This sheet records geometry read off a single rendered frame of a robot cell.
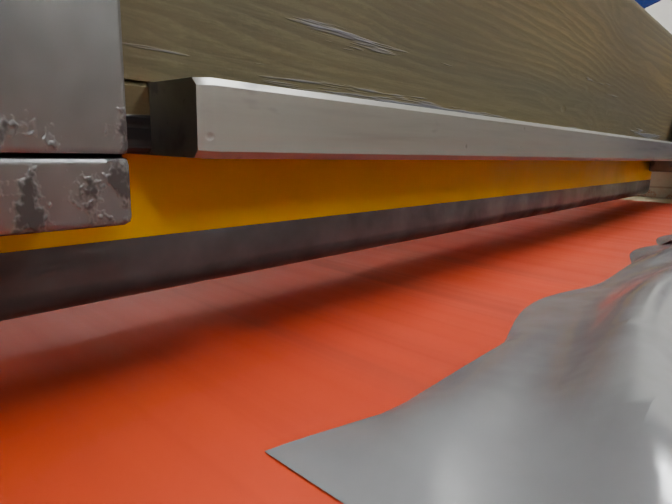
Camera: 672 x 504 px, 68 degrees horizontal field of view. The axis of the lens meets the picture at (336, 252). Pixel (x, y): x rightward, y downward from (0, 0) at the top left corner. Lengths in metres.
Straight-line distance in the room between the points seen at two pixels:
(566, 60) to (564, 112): 0.02
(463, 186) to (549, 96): 0.05
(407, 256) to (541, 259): 0.04
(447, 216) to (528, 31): 0.06
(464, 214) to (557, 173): 0.08
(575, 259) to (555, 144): 0.04
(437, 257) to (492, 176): 0.04
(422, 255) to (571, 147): 0.06
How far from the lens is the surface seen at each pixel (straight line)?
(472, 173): 0.17
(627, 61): 0.29
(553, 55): 0.20
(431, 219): 0.15
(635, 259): 0.18
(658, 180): 0.47
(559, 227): 0.24
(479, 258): 0.16
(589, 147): 0.20
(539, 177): 0.22
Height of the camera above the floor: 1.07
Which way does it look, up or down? 18 degrees down
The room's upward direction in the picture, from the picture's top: 9 degrees clockwise
